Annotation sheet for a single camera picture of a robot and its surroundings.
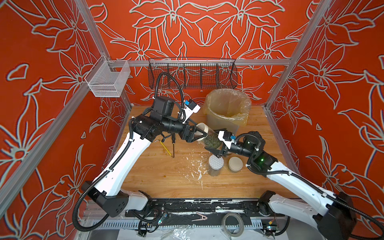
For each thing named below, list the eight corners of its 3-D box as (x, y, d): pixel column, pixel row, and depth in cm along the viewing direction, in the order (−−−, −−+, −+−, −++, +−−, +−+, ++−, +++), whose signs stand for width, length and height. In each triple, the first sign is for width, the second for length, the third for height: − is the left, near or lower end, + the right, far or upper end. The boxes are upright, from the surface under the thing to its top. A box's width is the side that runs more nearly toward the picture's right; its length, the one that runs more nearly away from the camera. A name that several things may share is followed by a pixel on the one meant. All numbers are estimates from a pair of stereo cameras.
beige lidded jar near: (228, 174, 86) (231, 169, 80) (226, 162, 90) (228, 156, 84) (240, 174, 86) (244, 169, 80) (238, 162, 90) (241, 156, 84)
